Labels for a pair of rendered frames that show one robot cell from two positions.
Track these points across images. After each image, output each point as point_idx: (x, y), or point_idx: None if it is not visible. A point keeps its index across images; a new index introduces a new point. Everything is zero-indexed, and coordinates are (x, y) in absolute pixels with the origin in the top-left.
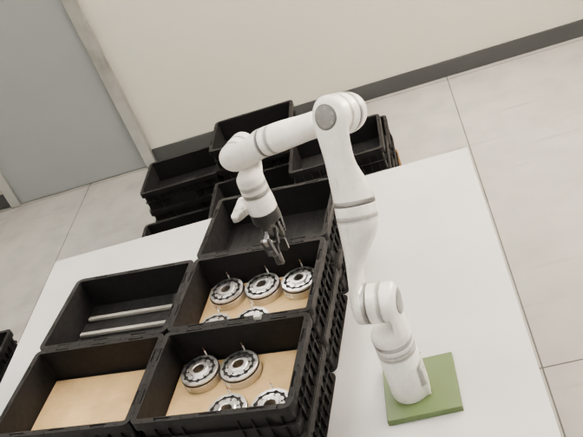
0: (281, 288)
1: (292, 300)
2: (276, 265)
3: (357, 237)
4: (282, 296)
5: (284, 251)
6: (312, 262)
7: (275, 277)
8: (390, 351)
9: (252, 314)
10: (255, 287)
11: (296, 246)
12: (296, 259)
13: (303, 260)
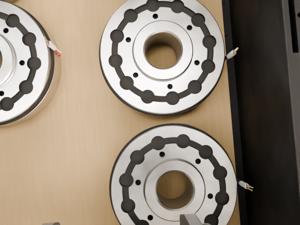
0: (162, 116)
1: (113, 162)
2: (252, 85)
3: None
4: (138, 121)
5: (279, 139)
6: (259, 217)
7: (195, 94)
8: None
9: (3, 60)
10: (143, 33)
11: (292, 201)
12: (263, 167)
13: (261, 189)
